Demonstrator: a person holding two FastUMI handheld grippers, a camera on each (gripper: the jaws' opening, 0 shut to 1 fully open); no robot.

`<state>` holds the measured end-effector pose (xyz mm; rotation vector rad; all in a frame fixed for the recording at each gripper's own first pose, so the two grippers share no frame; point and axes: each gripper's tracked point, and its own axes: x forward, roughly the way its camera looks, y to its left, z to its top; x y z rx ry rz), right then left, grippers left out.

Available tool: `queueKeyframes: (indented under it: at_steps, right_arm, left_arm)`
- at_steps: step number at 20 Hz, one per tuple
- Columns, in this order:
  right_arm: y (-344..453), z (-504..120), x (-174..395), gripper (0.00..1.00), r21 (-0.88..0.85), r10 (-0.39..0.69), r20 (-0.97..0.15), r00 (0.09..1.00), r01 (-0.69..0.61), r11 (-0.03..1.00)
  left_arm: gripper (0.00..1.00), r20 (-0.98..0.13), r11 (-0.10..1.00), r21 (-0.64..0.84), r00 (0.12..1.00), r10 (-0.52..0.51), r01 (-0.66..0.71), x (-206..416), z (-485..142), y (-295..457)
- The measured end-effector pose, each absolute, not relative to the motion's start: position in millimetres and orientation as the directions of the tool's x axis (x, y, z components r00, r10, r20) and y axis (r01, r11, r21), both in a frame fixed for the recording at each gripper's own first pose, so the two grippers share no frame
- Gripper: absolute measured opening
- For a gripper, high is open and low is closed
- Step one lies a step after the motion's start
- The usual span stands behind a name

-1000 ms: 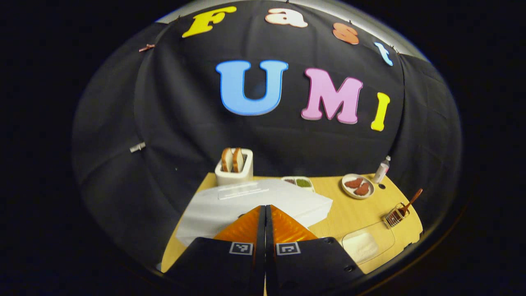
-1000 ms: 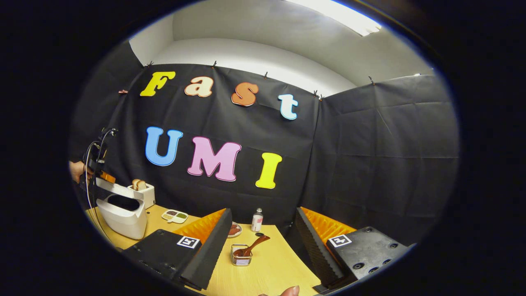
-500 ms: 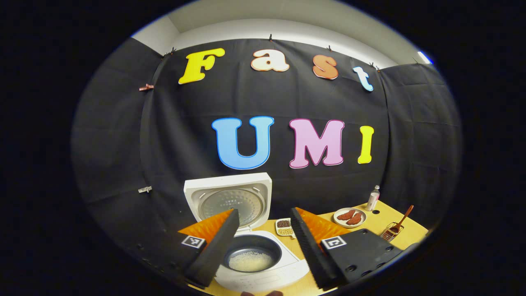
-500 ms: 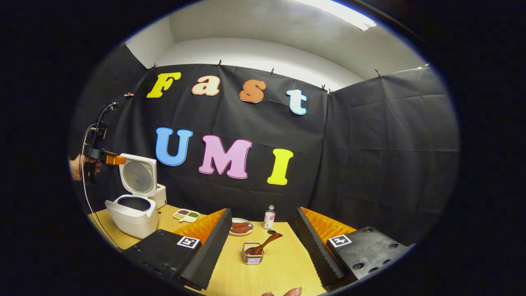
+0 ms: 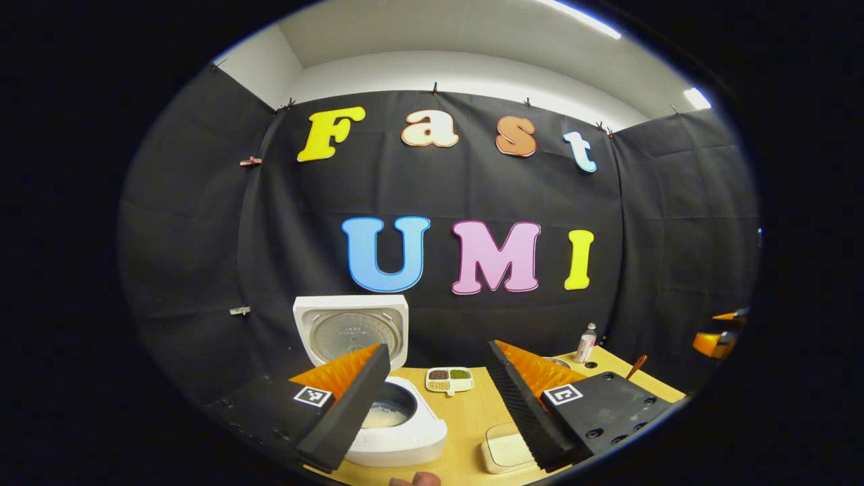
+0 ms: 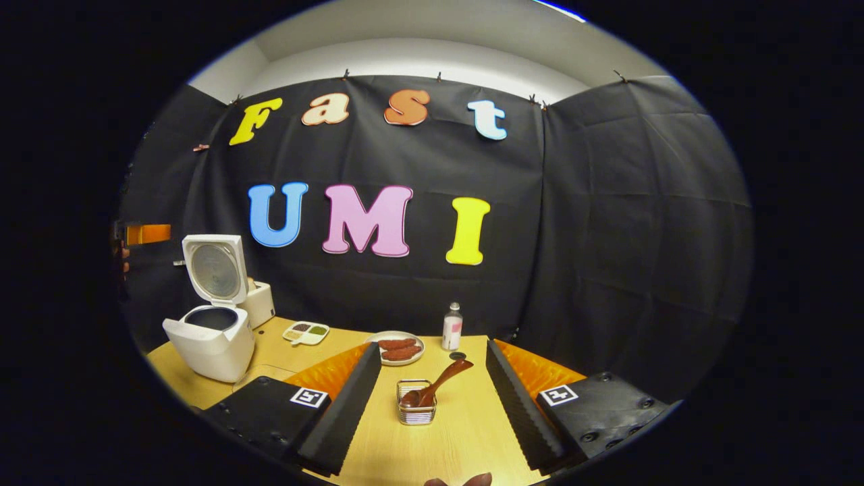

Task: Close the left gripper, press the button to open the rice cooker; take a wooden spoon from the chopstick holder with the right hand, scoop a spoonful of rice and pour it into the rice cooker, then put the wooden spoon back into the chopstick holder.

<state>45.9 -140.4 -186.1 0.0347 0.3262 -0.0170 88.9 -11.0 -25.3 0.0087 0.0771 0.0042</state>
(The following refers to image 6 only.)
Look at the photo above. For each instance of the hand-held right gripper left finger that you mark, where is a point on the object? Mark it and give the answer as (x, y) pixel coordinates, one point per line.
(351, 405)

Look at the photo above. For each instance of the white divided bean dish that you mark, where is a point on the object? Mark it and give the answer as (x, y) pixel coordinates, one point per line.
(305, 339)

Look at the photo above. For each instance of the small pink label bottle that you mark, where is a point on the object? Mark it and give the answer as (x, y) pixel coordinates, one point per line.
(452, 331)

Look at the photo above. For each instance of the white toaster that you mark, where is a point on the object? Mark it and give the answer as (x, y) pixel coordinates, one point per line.
(262, 307)

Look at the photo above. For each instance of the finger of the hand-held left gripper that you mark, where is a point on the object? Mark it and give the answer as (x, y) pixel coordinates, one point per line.
(148, 234)

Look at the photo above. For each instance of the red-brown meat piece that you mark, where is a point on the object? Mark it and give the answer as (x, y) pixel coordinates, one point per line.
(401, 354)
(398, 343)

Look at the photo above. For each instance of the white round plate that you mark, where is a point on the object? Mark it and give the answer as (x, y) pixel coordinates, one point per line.
(372, 337)

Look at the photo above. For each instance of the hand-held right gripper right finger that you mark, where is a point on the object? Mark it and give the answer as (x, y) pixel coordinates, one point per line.
(516, 412)

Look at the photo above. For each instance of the brown wooden spoon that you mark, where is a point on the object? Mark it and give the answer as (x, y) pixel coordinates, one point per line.
(439, 381)

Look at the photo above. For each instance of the black backdrop cloth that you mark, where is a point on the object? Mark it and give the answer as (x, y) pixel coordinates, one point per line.
(405, 290)

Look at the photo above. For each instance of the white rice cooker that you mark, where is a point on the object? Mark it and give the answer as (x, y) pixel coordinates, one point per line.
(209, 347)

